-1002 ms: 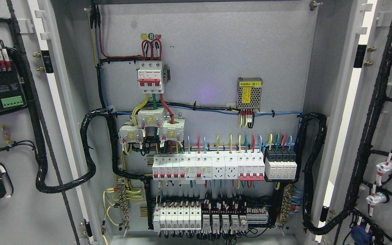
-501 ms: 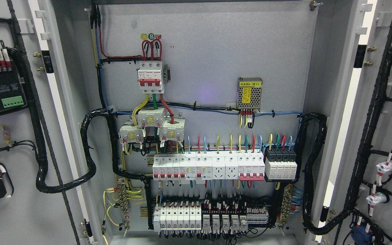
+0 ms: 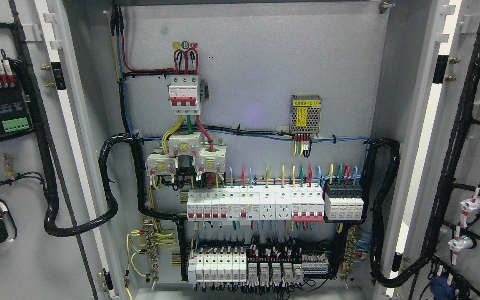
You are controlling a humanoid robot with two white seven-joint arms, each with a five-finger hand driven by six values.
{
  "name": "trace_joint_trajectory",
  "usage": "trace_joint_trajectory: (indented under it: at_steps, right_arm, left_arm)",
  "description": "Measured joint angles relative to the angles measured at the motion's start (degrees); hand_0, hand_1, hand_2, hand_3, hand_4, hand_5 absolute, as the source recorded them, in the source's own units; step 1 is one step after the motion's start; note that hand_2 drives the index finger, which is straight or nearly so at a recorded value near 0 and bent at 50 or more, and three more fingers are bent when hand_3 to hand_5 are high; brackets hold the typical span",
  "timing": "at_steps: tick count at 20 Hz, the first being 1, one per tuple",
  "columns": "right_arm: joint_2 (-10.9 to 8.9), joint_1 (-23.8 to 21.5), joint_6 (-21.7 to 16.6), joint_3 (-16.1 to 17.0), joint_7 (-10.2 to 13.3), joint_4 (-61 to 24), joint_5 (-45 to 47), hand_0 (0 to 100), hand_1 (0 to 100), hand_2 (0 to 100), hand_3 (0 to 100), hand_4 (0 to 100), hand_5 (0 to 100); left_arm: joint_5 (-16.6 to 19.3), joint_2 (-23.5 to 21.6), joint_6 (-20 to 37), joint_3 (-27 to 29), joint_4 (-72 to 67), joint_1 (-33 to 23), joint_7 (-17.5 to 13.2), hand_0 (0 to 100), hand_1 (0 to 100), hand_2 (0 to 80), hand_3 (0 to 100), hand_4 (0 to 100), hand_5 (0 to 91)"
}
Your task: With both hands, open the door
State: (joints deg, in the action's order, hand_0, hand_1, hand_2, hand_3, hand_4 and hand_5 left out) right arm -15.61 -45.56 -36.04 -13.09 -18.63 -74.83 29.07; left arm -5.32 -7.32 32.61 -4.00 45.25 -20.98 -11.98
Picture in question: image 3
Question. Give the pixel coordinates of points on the white red main breaker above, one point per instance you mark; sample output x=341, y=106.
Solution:
x=186, y=93

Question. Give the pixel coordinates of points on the white current transformers cluster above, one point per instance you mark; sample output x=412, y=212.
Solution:
x=186, y=148

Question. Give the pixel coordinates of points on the black digital power meter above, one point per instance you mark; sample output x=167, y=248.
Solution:
x=14, y=114

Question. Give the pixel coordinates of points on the metal mesh power supply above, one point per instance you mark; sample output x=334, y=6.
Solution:
x=305, y=114

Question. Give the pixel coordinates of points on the white socket breaker row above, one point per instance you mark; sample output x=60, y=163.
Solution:
x=246, y=204

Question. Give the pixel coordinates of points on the yellow terminal post block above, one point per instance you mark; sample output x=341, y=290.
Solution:
x=8, y=166

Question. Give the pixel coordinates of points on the black white surge protector modules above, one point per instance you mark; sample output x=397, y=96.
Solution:
x=343, y=203

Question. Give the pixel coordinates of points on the brass ground terminal bar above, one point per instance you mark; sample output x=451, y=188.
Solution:
x=350, y=249

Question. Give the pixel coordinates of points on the grey cabinet door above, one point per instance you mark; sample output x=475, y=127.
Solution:
x=37, y=266
x=425, y=201

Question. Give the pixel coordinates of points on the lower relay terminal row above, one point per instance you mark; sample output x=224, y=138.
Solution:
x=256, y=266

